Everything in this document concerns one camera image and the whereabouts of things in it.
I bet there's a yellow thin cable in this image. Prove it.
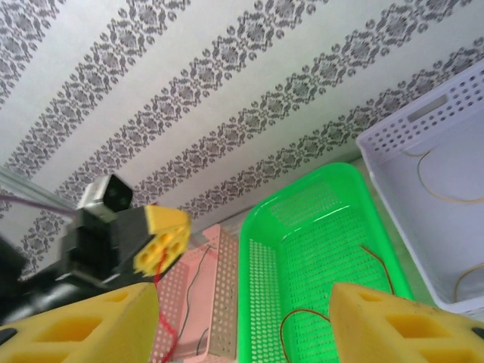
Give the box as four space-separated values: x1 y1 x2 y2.
400 149 484 205
453 262 484 303

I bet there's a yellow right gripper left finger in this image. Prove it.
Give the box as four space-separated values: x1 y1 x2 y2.
0 283 160 363

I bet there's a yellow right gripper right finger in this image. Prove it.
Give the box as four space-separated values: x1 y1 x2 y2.
328 281 484 363

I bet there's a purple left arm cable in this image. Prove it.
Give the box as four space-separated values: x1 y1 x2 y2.
0 193 79 216

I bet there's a bright red thin cable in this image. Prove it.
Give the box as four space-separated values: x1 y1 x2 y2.
153 253 178 363

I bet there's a pink plastic basket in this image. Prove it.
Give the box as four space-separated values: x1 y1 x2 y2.
149 222 239 363

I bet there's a green plastic basket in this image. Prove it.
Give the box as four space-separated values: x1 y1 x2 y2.
236 162 415 363

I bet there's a dark red thin cable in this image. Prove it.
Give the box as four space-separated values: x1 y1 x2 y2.
280 244 396 363

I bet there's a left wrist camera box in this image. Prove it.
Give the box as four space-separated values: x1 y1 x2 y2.
77 174 134 213

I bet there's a black thin cable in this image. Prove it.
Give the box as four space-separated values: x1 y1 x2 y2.
177 244 219 352

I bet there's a lavender plastic basket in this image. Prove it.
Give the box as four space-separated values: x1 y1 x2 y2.
355 60 484 315

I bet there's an aluminium frame post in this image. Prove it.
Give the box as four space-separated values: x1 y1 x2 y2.
0 166 76 213

